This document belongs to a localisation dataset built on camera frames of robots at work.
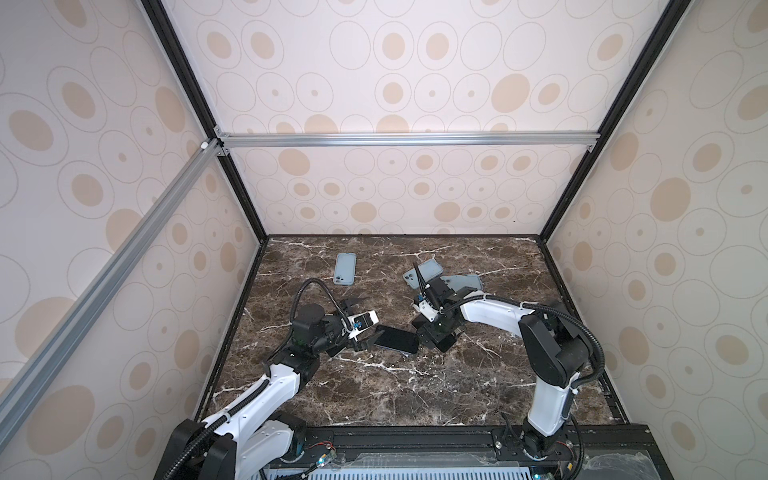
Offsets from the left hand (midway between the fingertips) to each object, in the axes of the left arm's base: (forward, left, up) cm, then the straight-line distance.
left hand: (379, 310), depth 77 cm
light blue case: (+28, +14, -20) cm, 37 cm away
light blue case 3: (+23, -28, -20) cm, 41 cm away
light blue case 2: (+28, -17, -20) cm, 39 cm away
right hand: (+3, -17, -20) cm, 26 cm away
